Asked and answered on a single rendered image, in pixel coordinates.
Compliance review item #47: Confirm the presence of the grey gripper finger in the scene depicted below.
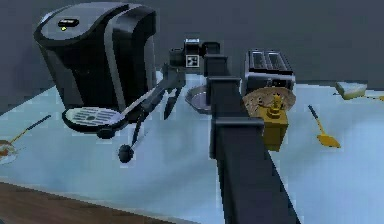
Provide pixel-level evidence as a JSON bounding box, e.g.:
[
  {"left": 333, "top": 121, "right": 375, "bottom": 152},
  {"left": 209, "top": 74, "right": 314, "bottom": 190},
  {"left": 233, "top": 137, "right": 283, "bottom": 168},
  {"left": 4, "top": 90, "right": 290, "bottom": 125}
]
[{"left": 117, "top": 87, "right": 171, "bottom": 164}]

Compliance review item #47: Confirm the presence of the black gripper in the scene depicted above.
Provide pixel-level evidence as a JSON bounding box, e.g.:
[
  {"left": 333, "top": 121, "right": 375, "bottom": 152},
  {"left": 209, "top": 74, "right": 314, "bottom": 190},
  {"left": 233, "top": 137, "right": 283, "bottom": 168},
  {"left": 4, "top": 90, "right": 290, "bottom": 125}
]
[{"left": 96, "top": 46, "right": 187, "bottom": 140}]

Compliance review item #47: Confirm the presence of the black knife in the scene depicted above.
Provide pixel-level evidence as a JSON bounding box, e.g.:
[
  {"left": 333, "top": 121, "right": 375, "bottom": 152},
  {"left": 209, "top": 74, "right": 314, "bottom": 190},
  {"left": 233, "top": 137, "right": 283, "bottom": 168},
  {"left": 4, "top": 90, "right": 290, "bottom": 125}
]
[{"left": 162, "top": 87, "right": 183, "bottom": 121}]

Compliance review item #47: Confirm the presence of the grey round pan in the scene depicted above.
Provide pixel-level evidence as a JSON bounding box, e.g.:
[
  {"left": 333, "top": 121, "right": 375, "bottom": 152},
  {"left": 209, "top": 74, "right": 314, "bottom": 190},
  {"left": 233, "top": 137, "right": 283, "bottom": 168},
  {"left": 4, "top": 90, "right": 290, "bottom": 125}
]
[{"left": 184, "top": 84, "right": 214, "bottom": 115}]

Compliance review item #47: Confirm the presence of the black coffee machine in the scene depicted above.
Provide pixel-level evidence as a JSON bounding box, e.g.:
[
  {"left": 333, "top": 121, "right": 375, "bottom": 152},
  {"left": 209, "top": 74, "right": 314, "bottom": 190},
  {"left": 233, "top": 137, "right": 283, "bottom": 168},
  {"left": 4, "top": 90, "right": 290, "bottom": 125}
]
[{"left": 33, "top": 1, "right": 158, "bottom": 135}]

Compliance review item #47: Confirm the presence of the white plate with brown food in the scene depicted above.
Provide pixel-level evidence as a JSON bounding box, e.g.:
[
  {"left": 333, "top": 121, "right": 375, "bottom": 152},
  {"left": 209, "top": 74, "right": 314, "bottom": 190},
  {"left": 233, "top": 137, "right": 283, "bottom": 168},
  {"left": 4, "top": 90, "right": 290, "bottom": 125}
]
[{"left": 0, "top": 139, "right": 18, "bottom": 166}]

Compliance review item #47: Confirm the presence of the brown round plate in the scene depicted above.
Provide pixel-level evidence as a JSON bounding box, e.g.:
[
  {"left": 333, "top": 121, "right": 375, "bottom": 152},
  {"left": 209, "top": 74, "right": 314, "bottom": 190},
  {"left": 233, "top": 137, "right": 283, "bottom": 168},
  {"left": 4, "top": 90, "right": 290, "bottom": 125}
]
[{"left": 242, "top": 87, "right": 297, "bottom": 118}]

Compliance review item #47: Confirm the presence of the black toaster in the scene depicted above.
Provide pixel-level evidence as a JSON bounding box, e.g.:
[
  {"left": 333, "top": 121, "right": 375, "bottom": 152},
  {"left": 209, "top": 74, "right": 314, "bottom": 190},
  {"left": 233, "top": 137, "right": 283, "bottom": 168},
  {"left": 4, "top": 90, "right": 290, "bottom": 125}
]
[{"left": 241, "top": 49, "right": 297, "bottom": 97}]

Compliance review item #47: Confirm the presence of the pale yellow sponge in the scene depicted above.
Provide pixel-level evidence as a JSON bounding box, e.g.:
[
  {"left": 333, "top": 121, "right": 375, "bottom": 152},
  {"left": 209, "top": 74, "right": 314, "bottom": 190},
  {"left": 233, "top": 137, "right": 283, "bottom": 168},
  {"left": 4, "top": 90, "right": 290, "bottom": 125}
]
[{"left": 334, "top": 81, "right": 369, "bottom": 101}]

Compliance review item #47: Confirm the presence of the black-handled long utensil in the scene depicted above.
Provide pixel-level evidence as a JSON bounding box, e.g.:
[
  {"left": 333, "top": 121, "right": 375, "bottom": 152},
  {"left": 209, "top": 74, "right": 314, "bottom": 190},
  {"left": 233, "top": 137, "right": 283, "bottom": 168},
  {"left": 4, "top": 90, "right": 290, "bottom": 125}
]
[{"left": 9, "top": 114, "right": 53, "bottom": 145}]

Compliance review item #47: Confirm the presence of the yellow spatula with black handle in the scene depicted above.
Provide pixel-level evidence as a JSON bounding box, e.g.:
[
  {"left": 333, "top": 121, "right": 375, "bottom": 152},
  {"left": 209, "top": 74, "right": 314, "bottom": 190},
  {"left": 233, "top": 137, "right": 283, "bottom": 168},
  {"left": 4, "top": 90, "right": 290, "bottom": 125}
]
[{"left": 307, "top": 104, "right": 342, "bottom": 149}]

